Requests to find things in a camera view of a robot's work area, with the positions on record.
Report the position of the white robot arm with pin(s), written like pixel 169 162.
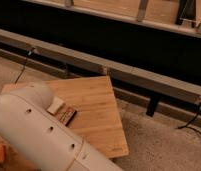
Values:
pixel 26 124

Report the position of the orange black snack bar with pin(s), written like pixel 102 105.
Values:
pixel 66 115

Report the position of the white sponge block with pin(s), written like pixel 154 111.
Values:
pixel 57 103

